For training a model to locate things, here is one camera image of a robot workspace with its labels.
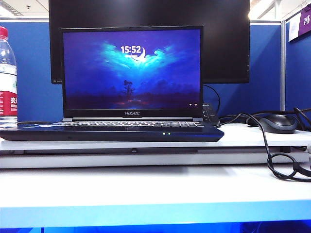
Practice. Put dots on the black Hasee laptop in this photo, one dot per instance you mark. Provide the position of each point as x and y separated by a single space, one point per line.
131 72

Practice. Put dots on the black keyboard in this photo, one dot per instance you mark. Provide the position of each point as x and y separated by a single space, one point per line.
210 115

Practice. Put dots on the white sliding desk tray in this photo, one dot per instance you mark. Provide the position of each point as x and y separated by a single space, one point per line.
121 160

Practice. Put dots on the black ASUS monitor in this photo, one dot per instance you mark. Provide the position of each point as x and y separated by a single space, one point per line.
226 48

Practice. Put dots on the black computer mouse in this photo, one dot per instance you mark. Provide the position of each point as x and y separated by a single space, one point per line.
279 123

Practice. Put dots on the wide blue partition panel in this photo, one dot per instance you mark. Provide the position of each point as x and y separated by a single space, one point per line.
34 72

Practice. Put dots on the narrow blue partition panel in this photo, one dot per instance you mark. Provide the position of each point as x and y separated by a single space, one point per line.
298 72

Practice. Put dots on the water bottle with red label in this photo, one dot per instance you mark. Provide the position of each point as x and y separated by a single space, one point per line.
7 72

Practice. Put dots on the purple and white poster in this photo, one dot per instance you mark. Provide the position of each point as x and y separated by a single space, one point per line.
303 24

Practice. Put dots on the grey aluminium partition post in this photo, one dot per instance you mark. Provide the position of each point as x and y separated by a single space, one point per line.
282 72

